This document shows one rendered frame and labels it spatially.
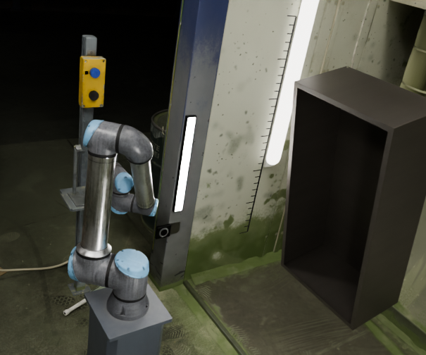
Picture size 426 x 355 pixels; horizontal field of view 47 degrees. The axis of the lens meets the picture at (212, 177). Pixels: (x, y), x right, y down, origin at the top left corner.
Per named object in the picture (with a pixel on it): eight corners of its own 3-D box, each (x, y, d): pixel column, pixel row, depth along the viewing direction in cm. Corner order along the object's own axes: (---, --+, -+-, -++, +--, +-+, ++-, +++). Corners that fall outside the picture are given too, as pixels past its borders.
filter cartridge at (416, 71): (439, 134, 353) (485, 15, 314) (433, 149, 324) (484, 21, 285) (388, 119, 366) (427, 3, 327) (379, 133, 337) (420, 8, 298)
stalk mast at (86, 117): (82, 284, 325) (93, 34, 251) (85, 289, 321) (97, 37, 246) (73, 286, 322) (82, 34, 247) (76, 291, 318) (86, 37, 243)
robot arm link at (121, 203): (129, 218, 242) (131, 196, 236) (106, 213, 242) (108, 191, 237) (134, 208, 250) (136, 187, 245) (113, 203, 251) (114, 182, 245)
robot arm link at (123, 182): (115, 196, 234) (117, 177, 230) (105, 184, 243) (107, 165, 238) (134, 193, 239) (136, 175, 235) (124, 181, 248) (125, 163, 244)
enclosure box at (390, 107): (322, 244, 317) (346, 65, 251) (398, 302, 274) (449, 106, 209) (280, 265, 302) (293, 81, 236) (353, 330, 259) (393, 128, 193)
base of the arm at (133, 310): (116, 325, 212) (117, 308, 208) (100, 298, 226) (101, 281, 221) (155, 313, 223) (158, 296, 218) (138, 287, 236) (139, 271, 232)
